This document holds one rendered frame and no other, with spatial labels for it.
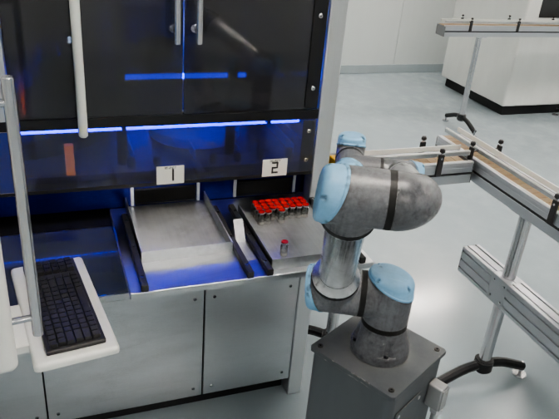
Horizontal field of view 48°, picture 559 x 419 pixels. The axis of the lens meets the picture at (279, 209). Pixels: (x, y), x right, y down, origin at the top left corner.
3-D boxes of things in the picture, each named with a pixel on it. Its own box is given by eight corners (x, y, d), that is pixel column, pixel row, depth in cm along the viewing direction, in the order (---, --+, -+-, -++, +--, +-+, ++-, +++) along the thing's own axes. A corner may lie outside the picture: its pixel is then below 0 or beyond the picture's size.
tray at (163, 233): (125, 207, 201) (125, 197, 199) (204, 200, 209) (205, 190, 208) (141, 263, 173) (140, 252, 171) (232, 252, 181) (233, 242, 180)
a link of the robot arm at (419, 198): (462, 181, 112) (423, 152, 160) (400, 174, 112) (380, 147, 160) (451, 244, 114) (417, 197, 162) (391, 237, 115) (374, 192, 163)
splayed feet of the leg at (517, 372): (422, 387, 265) (428, 362, 258) (518, 367, 281) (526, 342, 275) (432, 401, 258) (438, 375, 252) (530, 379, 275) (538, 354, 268)
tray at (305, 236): (237, 214, 203) (238, 204, 201) (311, 207, 211) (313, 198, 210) (271, 270, 175) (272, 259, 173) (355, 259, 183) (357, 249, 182)
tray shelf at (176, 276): (109, 214, 200) (109, 209, 199) (311, 195, 223) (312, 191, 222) (131, 300, 160) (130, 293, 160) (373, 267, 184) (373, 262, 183)
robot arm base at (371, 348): (419, 349, 163) (426, 318, 159) (387, 377, 153) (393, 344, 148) (371, 322, 172) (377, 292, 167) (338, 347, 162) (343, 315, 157)
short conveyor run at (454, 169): (313, 199, 226) (318, 158, 218) (297, 180, 238) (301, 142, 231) (472, 184, 249) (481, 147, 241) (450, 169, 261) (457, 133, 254)
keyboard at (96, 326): (22, 269, 178) (22, 262, 177) (73, 260, 185) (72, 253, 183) (46, 357, 147) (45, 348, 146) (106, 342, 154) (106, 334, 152)
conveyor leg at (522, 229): (466, 365, 268) (510, 206, 233) (483, 362, 271) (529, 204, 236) (478, 379, 261) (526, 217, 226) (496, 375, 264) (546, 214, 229)
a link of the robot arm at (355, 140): (337, 138, 160) (338, 127, 168) (332, 177, 165) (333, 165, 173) (368, 141, 160) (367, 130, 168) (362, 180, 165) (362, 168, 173)
